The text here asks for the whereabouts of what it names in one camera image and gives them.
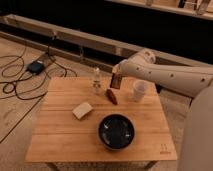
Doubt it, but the black floor cable left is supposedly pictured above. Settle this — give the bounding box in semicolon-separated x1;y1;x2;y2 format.
0;44;78;144

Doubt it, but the dark brown eraser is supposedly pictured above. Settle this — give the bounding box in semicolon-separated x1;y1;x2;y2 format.
110;73;122;89

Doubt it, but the black power adapter box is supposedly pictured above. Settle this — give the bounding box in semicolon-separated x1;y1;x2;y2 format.
27;61;44;75

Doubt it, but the small clear bottle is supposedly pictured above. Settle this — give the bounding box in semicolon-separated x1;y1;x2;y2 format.
93;67;101;95

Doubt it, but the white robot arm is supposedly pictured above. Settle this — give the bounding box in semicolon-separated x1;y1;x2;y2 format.
111;48;213;171

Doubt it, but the black bowl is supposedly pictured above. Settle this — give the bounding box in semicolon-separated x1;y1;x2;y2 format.
98;114;135;150

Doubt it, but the brown red oblong object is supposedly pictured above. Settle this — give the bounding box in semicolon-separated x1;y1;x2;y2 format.
106;89;118;105

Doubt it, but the white sponge block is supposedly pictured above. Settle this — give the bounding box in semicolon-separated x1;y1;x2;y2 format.
73;102;93;119

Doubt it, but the wooden table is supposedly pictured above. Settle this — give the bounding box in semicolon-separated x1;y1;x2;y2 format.
26;77;177;163

